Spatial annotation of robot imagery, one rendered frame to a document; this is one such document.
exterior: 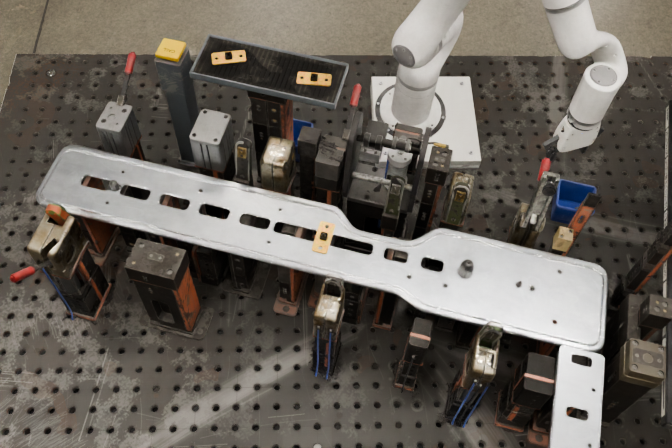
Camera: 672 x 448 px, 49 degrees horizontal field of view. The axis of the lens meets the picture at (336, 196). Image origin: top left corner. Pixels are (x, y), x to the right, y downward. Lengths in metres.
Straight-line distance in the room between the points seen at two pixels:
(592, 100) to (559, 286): 0.43
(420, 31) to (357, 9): 1.81
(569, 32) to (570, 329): 0.65
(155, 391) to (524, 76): 1.52
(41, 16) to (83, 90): 1.39
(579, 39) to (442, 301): 0.65
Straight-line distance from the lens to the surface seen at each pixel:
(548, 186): 1.64
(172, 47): 1.92
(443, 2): 1.84
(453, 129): 2.29
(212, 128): 1.80
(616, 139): 2.49
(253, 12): 3.69
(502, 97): 2.48
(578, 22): 1.69
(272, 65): 1.86
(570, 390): 1.69
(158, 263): 1.72
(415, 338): 1.66
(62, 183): 1.92
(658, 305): 1.75
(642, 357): 1.71
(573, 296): 1.78
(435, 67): 2.09
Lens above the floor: 2.52
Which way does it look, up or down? 57 degrees down
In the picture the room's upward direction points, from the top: 4 degrees clockwise
